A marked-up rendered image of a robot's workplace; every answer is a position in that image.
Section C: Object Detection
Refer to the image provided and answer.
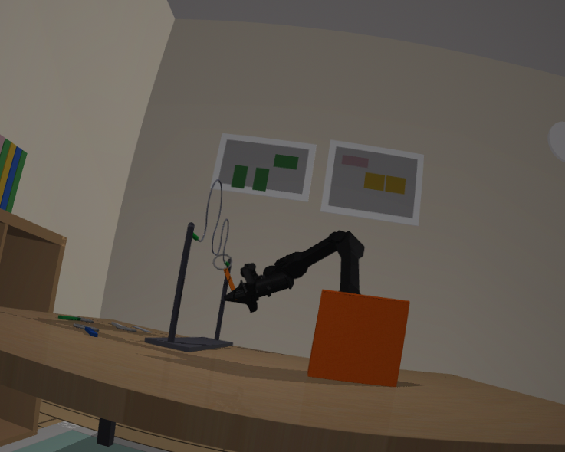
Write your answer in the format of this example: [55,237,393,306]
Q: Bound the blue handle with grey loop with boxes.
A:
[74,323,99,337]

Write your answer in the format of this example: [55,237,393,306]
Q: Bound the orange long bar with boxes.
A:
[213,254,235,291]

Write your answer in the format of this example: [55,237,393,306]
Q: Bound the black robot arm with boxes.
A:
[263,230,364,295]

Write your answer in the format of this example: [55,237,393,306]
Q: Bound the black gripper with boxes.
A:
[224,268,274,313]

